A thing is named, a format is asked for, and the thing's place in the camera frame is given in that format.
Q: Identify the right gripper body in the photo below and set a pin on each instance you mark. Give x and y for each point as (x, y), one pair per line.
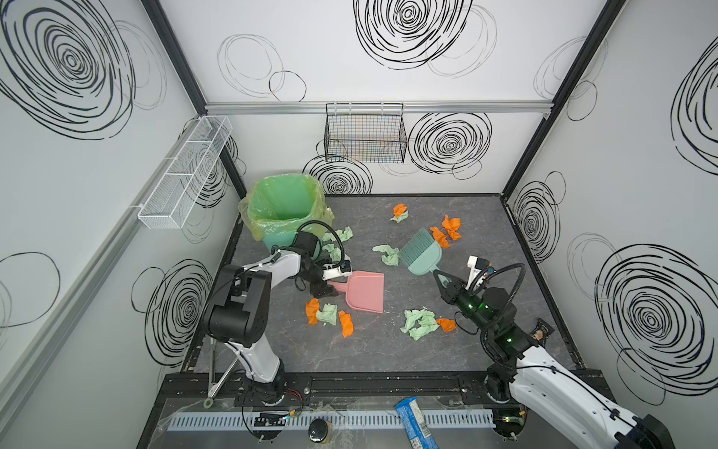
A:
(452, 290)

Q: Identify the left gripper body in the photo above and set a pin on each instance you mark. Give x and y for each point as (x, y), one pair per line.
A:
(323, 281)

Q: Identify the green hand brush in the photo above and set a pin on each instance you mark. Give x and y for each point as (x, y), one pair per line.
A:
(421, 254)

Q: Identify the pink plastic dustpan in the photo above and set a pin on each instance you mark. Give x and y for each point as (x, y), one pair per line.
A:
(364, 291)

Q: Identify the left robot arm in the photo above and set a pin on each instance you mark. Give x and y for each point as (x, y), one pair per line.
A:
(236, 312)

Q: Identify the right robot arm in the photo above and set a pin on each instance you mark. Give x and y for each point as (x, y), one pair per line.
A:
(525, 372)

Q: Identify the green paper scrap lower bin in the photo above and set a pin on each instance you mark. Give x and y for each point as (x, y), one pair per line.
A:
(334, 252)

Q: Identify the orange paper scrap left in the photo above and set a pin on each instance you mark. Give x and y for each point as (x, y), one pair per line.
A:
(312, 308)

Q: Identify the small orange paper scrap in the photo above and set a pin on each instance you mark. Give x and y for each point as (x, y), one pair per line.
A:
(447, 325)

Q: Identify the orange paper scrap strip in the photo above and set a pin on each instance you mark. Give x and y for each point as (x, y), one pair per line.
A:
(440, 237)

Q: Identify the green paper scrap front left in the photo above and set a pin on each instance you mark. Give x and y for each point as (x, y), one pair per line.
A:
(328, 314)

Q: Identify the green paper scrap front right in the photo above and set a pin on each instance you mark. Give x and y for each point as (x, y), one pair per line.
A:
(419, 323)

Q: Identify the green paper scrap by bin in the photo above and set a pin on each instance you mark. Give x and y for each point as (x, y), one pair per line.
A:
(341, 234)

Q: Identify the orange paper scrap right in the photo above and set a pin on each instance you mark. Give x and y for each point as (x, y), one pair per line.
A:
(452, 226)

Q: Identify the green paper scrap centre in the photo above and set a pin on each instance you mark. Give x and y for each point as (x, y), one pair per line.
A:
(389, 254)

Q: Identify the orange paper scrap front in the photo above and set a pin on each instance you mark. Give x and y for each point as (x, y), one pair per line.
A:
(346, 322)

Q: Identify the green bin liner bag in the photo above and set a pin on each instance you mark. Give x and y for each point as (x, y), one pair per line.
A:
(251, 207)

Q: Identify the green trash bin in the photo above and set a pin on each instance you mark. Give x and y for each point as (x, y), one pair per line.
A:
(290, 200)

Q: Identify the orange paper scrap far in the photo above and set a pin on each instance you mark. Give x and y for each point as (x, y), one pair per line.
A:
(400, 213)

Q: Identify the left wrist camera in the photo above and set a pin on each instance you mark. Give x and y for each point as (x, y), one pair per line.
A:
(335, 273)

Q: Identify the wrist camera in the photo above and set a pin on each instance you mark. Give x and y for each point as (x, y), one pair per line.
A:
(335, 273)
(477, 265)

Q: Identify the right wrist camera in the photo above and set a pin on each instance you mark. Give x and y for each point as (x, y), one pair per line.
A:
(477, 265)

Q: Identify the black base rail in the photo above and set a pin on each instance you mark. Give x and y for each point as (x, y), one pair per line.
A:
(467, 386)

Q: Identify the black wire basket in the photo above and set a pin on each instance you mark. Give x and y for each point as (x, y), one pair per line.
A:
(365, 132)

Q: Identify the white slotted cable duct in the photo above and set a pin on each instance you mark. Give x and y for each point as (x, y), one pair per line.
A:
(346, 420)

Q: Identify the white wire shelf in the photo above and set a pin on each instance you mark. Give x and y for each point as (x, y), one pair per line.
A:
(177, 192)

